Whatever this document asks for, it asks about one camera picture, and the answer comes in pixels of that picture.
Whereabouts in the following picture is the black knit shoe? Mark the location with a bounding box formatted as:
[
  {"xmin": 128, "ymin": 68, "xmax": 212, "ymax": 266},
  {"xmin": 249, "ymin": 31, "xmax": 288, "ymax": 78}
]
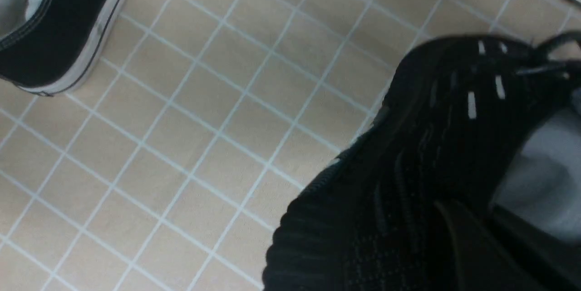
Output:
[{"xmin": 262, "ymin": 30, "xmax": 580, "ymax": 291}]

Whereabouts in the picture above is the black canvas sneaker left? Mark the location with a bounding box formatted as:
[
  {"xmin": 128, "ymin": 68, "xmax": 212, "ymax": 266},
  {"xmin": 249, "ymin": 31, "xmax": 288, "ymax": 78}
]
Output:
[{"xmin": 0, "ymin": 0, "xmax": 125, "ymax": 97}]

